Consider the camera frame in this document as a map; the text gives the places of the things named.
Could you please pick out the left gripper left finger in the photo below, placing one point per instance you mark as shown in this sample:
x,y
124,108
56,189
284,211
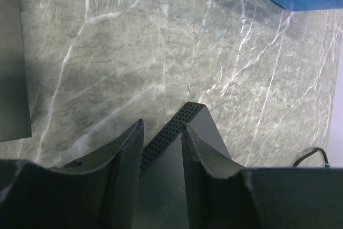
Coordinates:
x,y
97,190

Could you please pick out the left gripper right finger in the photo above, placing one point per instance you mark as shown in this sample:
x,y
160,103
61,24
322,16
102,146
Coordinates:
x,y
223,194

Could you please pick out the black network switch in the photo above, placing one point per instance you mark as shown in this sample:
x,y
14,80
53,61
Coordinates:
x,y
161,199
15,115

